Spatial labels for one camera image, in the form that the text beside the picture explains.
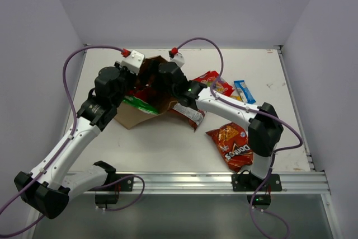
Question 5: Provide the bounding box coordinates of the brown paper bag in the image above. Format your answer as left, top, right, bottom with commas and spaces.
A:
115, 56, 177, 130

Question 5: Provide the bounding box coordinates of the green snack bag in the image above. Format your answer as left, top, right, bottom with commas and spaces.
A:
123, 95, 159, 115

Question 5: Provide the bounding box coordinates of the red patterned snack bag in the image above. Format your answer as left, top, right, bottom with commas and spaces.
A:
127, 83, 152, 99

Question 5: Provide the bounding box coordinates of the red Doritos chip bag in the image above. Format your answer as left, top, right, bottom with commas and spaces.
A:
169, 103, 206, 131

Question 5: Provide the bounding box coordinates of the red fruit gummies bag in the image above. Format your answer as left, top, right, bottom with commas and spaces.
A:
194, 71, 234, 97

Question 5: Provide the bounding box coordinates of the yellow M&M's candy packet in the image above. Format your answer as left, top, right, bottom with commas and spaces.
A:
230, 95, 242, 102

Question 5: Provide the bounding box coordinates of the blue snack bar wrapper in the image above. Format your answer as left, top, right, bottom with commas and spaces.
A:
234, 80, 256, 104

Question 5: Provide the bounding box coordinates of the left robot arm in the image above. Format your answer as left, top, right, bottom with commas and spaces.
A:
14, 63, 139, 219

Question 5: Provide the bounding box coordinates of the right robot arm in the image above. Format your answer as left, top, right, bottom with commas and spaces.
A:
149, 60, 283, 190

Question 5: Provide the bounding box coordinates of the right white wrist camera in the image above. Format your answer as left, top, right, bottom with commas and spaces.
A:
169, 47, 185, 68

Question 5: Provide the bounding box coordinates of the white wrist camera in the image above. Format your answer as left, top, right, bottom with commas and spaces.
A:
169, 47, 185, 68
120, 49, 145, 75

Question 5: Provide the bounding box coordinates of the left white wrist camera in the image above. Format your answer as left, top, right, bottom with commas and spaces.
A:
120, 49, 145, 75

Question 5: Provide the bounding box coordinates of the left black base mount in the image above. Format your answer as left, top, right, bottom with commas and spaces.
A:
84, 174, 141, 213

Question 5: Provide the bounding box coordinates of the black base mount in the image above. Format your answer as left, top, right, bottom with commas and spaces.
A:
84, 174, 141, 213
231, 170, 282, 210

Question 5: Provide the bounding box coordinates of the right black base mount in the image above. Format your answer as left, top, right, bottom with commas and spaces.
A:
231, 170, 282, 210

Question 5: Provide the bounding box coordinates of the aluminium front rail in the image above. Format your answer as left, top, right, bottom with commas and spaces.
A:
35, 171, 331, 195

